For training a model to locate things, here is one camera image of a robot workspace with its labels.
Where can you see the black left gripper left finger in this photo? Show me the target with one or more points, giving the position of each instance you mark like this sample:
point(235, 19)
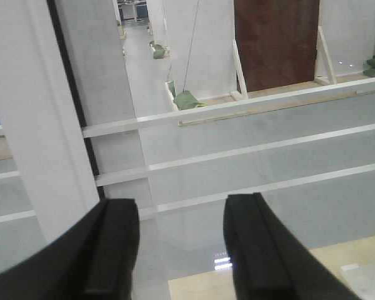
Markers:
point(94, 259)

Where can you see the white framed sliding glass door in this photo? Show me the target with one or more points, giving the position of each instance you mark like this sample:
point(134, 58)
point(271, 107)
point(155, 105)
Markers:
point(87, 114)

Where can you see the far green sandbag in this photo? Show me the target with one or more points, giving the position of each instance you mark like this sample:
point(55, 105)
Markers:
point(185, 100)

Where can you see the far white support brace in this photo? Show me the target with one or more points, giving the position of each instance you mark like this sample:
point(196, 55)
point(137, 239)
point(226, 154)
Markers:
point(323, 56)

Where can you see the brown wooden door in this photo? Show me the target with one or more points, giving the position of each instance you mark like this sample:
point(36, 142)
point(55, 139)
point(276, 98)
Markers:
point(276, 40)

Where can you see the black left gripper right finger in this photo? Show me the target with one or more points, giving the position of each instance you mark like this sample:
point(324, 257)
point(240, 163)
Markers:
point(268, 261)

